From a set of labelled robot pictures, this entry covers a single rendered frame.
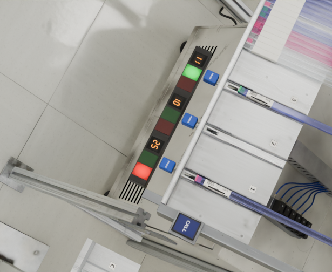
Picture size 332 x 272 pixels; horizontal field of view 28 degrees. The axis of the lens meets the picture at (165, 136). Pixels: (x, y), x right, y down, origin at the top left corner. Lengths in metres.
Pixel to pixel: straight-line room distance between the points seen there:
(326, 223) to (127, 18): 0.89
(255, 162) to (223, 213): 0.13
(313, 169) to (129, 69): 0.72
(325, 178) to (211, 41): 0.60
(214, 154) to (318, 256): 0.65
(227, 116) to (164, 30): 0.87
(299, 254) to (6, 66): 0.98
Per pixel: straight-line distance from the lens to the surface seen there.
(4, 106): 2.01
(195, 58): 1.53
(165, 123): 1.48
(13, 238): 2.08
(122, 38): 2.20
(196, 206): 1.44
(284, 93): 1.51
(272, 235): 1.83
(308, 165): 1.82
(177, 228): 1.38
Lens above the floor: 1.83
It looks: 52 degrees down
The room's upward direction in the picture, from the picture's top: 100 degrees clockwise
